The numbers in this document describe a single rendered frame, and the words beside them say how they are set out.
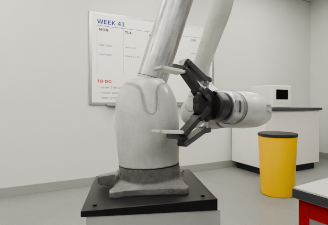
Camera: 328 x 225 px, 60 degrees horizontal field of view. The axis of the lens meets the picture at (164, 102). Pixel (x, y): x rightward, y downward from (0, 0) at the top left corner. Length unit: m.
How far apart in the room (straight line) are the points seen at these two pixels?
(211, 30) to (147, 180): 0.47
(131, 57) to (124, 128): 2.97
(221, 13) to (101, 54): 2.74
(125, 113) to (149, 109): 0.06
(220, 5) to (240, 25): 3.85
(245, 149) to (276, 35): 2.07
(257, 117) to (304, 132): 3.73
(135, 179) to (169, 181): 0.08
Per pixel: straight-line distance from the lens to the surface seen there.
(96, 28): 3.55
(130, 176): 0.69
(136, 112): 0.66
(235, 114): 0.74
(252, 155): 4.17
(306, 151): 4.60
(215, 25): 0.87
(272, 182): 3.25
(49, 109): 3.38
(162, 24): 0.93
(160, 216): 0.64
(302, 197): 0.87
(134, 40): 3.67
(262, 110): 0.83
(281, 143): 3.14
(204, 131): 0.69
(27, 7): 3.51
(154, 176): 0.67
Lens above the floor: 0.99
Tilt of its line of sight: level
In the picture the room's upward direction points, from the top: straight up
